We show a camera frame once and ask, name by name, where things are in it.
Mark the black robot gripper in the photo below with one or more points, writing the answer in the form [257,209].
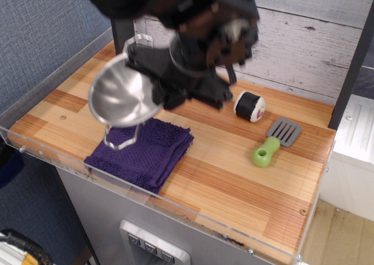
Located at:
[177,72]

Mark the stainless steel two-handled pan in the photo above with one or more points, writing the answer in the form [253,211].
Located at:
[121,96]

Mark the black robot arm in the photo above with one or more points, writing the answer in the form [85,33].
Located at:
[211,36]

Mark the purple folded cloth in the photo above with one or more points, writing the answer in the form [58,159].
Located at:
[150,160]

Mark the toy sushi roll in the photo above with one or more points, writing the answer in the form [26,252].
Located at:
[249,106]

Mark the grey cabinet button panel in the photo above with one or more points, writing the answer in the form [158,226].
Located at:
[145,247]

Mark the white metal box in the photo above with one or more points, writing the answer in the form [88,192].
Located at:
[348,181]

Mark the dark grey left post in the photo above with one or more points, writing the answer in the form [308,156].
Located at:
[122,30]

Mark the dark grey post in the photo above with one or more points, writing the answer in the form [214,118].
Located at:
[353,71]
[122,30]

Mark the green-handled grey toy spatula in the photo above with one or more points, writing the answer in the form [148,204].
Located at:
[282,133]

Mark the dark grey right post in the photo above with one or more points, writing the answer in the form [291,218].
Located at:
[353,71]

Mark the clear acrylic guard rail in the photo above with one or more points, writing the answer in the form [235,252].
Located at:
[216,205]

